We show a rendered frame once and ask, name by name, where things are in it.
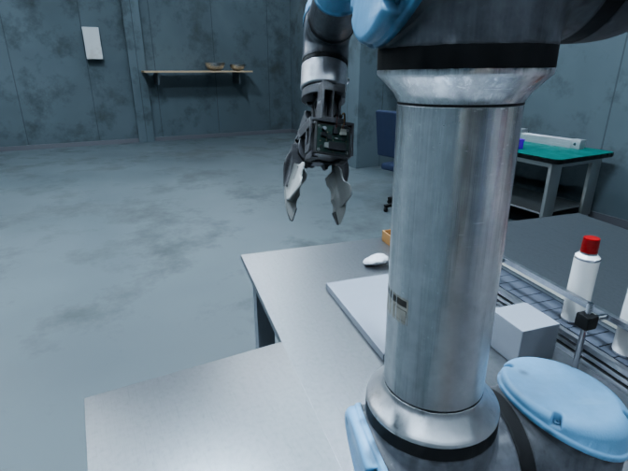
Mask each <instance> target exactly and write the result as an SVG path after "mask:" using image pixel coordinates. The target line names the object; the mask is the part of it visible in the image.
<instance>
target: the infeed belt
mask: <svg viewBox="0 0 628 471"><path fill-rule="evenodd" d="M499 286H500V287H501V288H503V289H504V290H506V291H507V292H509V293H511V294H513V295H514V296H516V297H518V298H519V299H521V300H522V301H523V302H524V303H528V304H529V305H531V306H533V307H535V308H536V309H538V310H539V311H541V312H543V313H544V314H546V315H547V316H549V317H551V318H552V319H554V320H555V321H557V322H558V323H560V325H562V326H563V327H564V328H566V329H567V330H569V331H571V332H572V333H574V334H575V335H577V336H579V333H580V329H581V328H579V327H577V326H576V325H574V324H570V323H567V322H565V321H563V320H562V319H561V313H562V309H563V303H562V302H560V301H558V300H556V299H555V298H553V297H551V296H549V295H548V294H546V293H543V292H542V291H540V290H538V289H537V288H536V287H534V286H532V285H531V284H529V283H527V282H525V281H524V280H522V279H520V278H518V277H516V276H514V275H512V274H511V273H509V272H507V271H506V270H505V269H503V268H501V274H500V280H499ZM614 336H615V333H613V332H611V331H610V330H608V329H607V328H606V327H604V326H602V325H600V324H599V323H597V327H596V329H593V330H590V331H588V332H587V335H586V339H585V341H587V342H589V343H590V344H592V345H593V346H595V347H596V348H598V349H599V350H601V351H602V352H604V353H606V354H607V355H609V356H610V357H612V358H613V359H615V360H617V361H618V362H620V363H621V364H624V365H625V366H627V367H628V360H627V359H624V358H622V357H620V356H618V355H616V354H615V353H614V352H613V351H612V350H611V346H612V343H613V339H614Z"/></svg>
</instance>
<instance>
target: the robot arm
mask: <svg viewBox="0 0 628 471"><path fill-rule="evenodd" d="M303 27H304V39H303V58H302V70H301V87H300V89H301V91H302V102H303V103H304V104H305V105H306V106H308V107H312V109H311V111H305V112H304V115H303V118H302V120H301V123H300V126H299V129H298V132H297V135H296V138H295V140H294V143H292V144H291V149H290V151H289V153H288V154H287V156H286V158H285V161H284V164H283V186H284V199H285V207H286V211H287V214H288V217H289V220H290V221H293V218H294V216H295V213H296V210H297V208H296V202H297V199H298V198H299V196H300V187H301V185H302V184H303V183H304V182H305V181H306V179H307V172H306V170H305V169H304V168H313V167H315V166H320V167H321V168H322V170H323V171H325V170H327V169H328V166H330V165H331V166H332V172H331V173H330V174H329V175H328V176H327V177H326V178H325V182H326V186H327V187H328V188H329V190H330V192H331V203H332V205H333V213H332V215H333V217H334V219H335V223H336V225H339V224H341V222H342V220H343V218H344V215H345V211H346V205H347V202H348V200H349V199H350V197H351V194H352V190H351V187H350V184H349V183H348V177H349V164H348V159H349V158H351V157H352V156H353V137H354V123H351V122H346V114H345V113H344V112H343V113H342V114H341V106H343V105H344V104H345V99H346V91H347V84H348V83H349V82H350V79H349V78H347V73H348V59H349V43H350V38H351V36H352V34H353V33H354V34H355V36H356V38H357V39H358V41H359V42H361V43H362V44H365V45H366V46H367V47H368V48H370V49H375V48H378V67H377V75H378V76H379V78H380V79H381V80H382V81H383V82H384V83H385V84H386V85H387V86H388V87H389V88H390V90H391V91H392V92H393V93H394V95H395V98H396V100H397V109H396V129H395V148H394V167H393V186H392V223H391V242H390V261H389V280H388V297H387V318H386V337H385V356H384V365H383V366H382V367H380V368H379V369H378V370H376V371H375V372H374V374H373V375H372V376H371V378H370V379H369V380H368V383H367V387H366V396H365V404H362V403H356V404H355V405H354V406H350V407H348V408H347V410H346V412H345V424H346V431H347V437H348V442H349V447H350V455H351V459H352V463H353V467H354V471H622V469H623V465H624V462H625V461H627V460H628V410H627V408H626V406H625V405H624V403H623V402H622V401H621V399H620V398H619V397H618V396H617V395H616V394H615V393H614V392H612V391H611V390H610V389H609V388H608V387H607V386H605V385H604V384H603V383H601V382H600V381H598V380H597V379H595V378H593V377H591V376H590V375H588V374H586V373H584V372H582V371H580V370H578V369H576V368H574V367H571V366H569V365H567V364H562V363H559V362H556V361H552V360H549V359H544V358H537V357H520V358H515V359H512V360H510V361H508V362H506V363H505V364H504V367H503V368H502V369H501V371H500V372H499V373H498V375H497V382H498V384H497V385H495V386H491V387H489V386H488V385H487V384H486V383H485V378H486V372H487V365H488V359H489V352H490V345H491V339H492V327H493V320H494V313H495V307H496V300H497V294H498V287H499V280H500V274H501V267H502V261H503V254H504V247H505V241H506V234H507V223H508V216H509V210H510V203H511V196H512V190H513V183H514V177H515V170H516V163H517V157H518V150H519V144H520V137H521V125H522V118H523V111H524V105H525V101H526V100H527V98H528V97H529V95H530V94H531V93H532V92H533V91H534V90H535V89H537V88H538V87H539V86H540V85H541V84H543V83H544V82H545V81H546V80H547V79H549V78H550V77H551V76H552V75H553V74H554V73H555V70H556V66H557V61H558V55H559V48H560V44H578V43H588V42H593V41H599V40H604V39H608V38H611V37H614V36H619V35H621V34H624V33H626V32H628V0H308V1H307V4H306V10H305V15H304V18H303ZM343 114H344V119H341V118H342V117H343V116H342V115H343ZM341 124H343V125H345V126H343V125H342V126H341ZM350 135H351V139H350Z"/></svg>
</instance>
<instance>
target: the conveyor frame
mask: <svg viewBox="0 0 628 471"><path fill-rule="evenodd" d="M501 268H503V269H505V270H506V271H507V272H509V273H511V274H512V275H514V276H516V277H518V278H520V279H522V280H524V281H525V282H527V283H529V284H531V285H532V286H534V287H536V288H537V289H538V290H540V291H542V292H543V293H546V294H548V295H549V296H551V297H553V298H555V299H556V300H558V301H560V302H562V303H564V301H562V300H561V299H559V298H557V297H555V296H554V295H552V294H550V293H548V292H546V291H544V290H542V289H541V288H539V287H537V286H535V285H534V284H533V283H531V282H529V281H528V280H526V279H524V278H522V277H520V276H518V275H516V274H515V273H513V272H511V271H509V270H508V269H506V268H504V267H503V266H502V267H501ZM520 303H524V302H523V301H522V300H521V299H519V298H518V297H516V296H514V295H513V294H511V293H509V292H507V291H506V290H504V289H503V288H501V287H500V286H499V287H498V294H497V300H496V305H498V306H499V307H505V306H511V305H516V304H520ZM598 323H599V324H600V325H602V326H604V327H606V328H607V329H608V330H610V331H611V332H613V333H616V331H615V330H613V329H611V328H609V327H608V326H606V325H604V324H603V323H601V322H600V321H599V322H598ZM577 343H578V336H577V335H575V334H574V333H572V332H571V331H569V330H567V329H566V328H564V327H563V326H562V325H560V327H559V332H558V335H557V340H556V344H555V346H556V347H558V348H559V349H561V350H563V351H564V352H566V353H567V354H569V355H570V356H571V357H573V358H574V355H575V351H576V347H577ZM579 362H580V363H582V364H583V365H585V366H586V367H588V368H589V369H591V370H592V371H593V372H594V373H595V374H597V375H598V376H600V377H601V378H603V379H605V380H606V381H608V382H609V383H610V384H612V385H613V386H615V387H616V388H618V389H619V390H621V391H622V392H623V393H625V394H627V395H628V367H627V366H625V365H624V364H621V363H620V362H618V361H617V360H615V359H613V358H612V357H610V356H609V355H607V354H606V353H604V352H602V351H601V350H599V349H598V348H596V347H595V346H593V345H592V344H590V343H589V342H587V341H585V342H584V346H583V350H582V353H581V357H580V361H579Z"/></svg>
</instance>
